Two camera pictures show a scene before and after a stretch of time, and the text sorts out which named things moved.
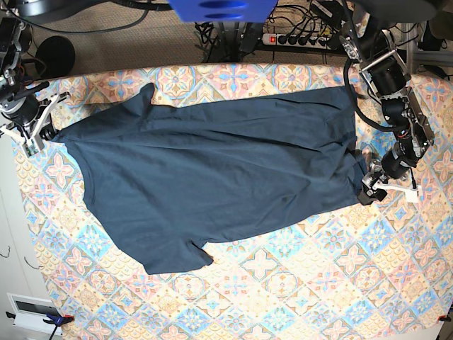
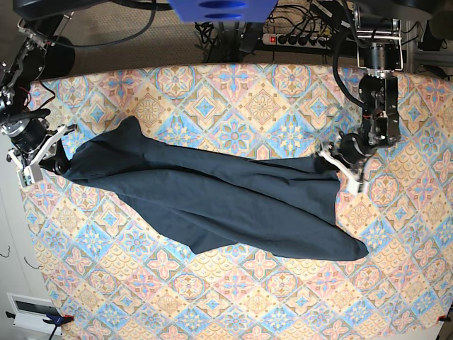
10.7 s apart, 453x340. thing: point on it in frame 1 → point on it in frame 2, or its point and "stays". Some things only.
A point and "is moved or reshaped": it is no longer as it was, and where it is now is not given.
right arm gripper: x=393 y=165 → x=350 y=153
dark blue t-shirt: x=177 y=176 is moved or reshaped
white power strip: x=277 y=39 stays
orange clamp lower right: x=445 y=318 stays
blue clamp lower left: x=56 y=320 stays
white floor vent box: x=30 y=313 stays
